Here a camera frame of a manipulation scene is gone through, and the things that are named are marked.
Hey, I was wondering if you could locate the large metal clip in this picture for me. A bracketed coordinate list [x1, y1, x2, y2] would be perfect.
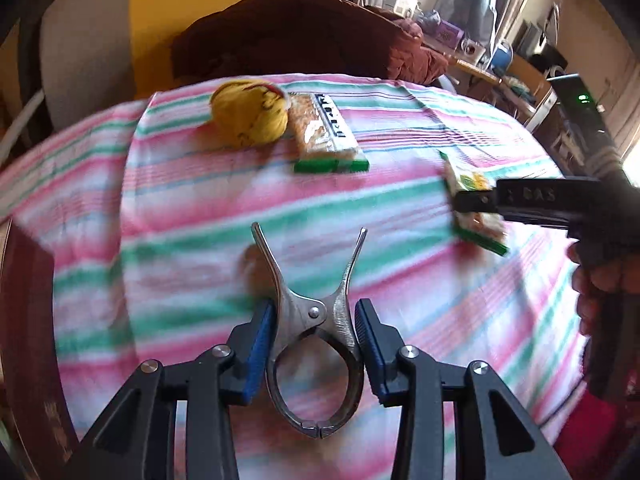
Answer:
[250, 222, 368, 439]

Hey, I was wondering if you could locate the person right hand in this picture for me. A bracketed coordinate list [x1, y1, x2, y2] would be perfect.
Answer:
[566, 243, 640, 336]

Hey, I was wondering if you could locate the gold metal tin box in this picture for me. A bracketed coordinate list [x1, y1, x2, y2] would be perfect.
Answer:
[1, 218, 78, 479]

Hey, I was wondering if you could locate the pink plush item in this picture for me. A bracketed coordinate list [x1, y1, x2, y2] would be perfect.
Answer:
[553, 390, 639, 479]

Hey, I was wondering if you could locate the cluttered side desk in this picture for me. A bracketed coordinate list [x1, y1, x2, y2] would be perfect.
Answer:
[383, 0, 561, 131]

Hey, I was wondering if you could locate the striped pink green tablecloth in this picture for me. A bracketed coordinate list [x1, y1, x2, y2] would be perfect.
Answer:
[0, 72, 586, 480]

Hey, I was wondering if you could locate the green white snack packet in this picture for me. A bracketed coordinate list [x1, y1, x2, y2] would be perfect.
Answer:
[288, 92, 370, 174]

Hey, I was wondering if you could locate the yellow knitted pouch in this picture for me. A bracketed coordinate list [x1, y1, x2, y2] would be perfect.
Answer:
[209, 79, 291, 150]

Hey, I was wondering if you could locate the dark red blanket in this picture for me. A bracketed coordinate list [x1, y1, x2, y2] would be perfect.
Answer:
[170, 0, 449, 86]

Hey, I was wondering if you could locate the grey yellow blue armchair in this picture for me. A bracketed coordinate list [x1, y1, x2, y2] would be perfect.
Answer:
[0, 0, 356, 162]

